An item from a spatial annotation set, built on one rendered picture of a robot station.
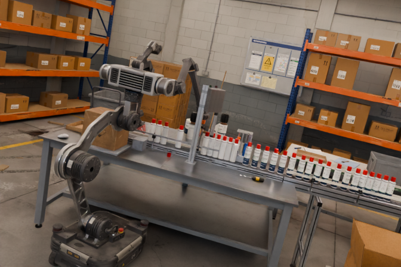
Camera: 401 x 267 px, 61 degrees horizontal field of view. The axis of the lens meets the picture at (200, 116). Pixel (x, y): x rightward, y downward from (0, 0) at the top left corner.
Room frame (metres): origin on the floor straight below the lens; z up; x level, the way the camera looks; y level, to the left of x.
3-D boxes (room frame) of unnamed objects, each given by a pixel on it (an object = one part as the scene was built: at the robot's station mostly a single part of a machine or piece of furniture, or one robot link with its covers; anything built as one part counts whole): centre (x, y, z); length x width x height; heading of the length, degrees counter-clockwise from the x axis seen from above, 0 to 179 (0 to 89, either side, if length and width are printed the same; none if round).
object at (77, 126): (3.05, 1.01, 0.85); 0.30 x 0.26 x 0.04; 80
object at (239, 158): (2.90, -0.41, 1.01); 0.14 x 0.13 x 0.26; 80
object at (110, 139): (2.71, 0.74, 0.99); 0.30 x 0.24 x 0.27; 79
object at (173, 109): (6.82, 0.93, 0.70); 1.20 x 0.82 x 1.39; 75
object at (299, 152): (3.87, -1.37, 0.82); 0.34 x 0.24 x 0.03; 75
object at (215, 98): (2.78, -0.07, 1.38); 0.17 x 0.10 x 0.19; 135
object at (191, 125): (3.17, 0.05, 1.03); 0.09 x 0.09 x 0.30
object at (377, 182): (2.63, -1.49, 0.98); 0.05 x 0.05 x 0.20
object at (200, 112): (2.73, 0.00, 1.16); 0.04 x 0.04 x 0.67; 80
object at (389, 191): (2.61, -1.60, 0.98); 0.05 x 0.05 x 0.20
